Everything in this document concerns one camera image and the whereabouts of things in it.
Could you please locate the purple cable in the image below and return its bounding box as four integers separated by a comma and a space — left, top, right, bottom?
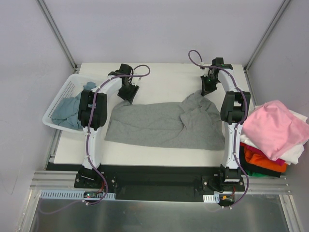
188, 49, 249, 211
36, 64, 151, 215

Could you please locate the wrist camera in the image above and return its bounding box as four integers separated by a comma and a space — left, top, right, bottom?
131, 73, 142, 86
200, 62, 210, 76

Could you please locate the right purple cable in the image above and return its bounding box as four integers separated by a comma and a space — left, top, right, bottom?
188, 49, 249, 211

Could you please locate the orange t-shirt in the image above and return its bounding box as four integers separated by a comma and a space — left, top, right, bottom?
244, 147, 288, 173

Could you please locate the white plastic laundry basket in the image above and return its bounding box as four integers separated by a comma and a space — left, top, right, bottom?
42, 73, 107, 134

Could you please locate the right cable duct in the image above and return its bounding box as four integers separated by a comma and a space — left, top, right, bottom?
203, 194, 220, 203

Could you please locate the grey t-shirt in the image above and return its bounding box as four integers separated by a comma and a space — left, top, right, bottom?
105, 91, 225, 151

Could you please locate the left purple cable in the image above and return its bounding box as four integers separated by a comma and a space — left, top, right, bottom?
36, 64, 151, 215

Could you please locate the black t-shirt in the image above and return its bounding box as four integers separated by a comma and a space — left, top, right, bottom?
239, 145, 281, 178

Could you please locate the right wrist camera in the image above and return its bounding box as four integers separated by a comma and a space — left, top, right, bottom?
200, 62, 210, 76

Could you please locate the green t-shirt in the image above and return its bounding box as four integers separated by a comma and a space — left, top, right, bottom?
246, 170, 267, 177

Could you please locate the cable duct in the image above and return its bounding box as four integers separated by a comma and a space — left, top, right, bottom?
40, 190, 116, 201
203, 194, 220, 203

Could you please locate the aluminium frame post right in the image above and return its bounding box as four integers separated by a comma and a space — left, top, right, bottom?
244, 0, 292, 73

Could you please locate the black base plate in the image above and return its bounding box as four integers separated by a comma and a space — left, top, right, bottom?
74, 165, 245, 202

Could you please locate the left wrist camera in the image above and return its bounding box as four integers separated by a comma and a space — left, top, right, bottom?
131, 73, 142, 86

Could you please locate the aluminium front rail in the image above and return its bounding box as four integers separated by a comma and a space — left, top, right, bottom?
30, 170, 292, 195

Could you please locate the aluminium frame post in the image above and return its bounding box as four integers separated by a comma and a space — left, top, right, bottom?
36, 0, 79, 73
244, 0, 292, 73

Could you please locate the aluminium frame post left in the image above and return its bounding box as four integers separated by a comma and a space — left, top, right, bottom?
36, 0, 79, 73

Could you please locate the blue-grey t-shirt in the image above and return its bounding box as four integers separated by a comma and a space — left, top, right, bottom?
51, 92, 82, 131

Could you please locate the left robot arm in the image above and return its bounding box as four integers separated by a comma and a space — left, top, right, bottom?
78, 64, 139, 170

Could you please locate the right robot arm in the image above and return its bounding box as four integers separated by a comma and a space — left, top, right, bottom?
201, 58, 251, 169

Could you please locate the left cable duct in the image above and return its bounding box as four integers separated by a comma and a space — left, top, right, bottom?
40, 190, 116, 201

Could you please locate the magenta t-shirt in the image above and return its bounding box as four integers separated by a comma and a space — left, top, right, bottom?
243, 143, 285, 167

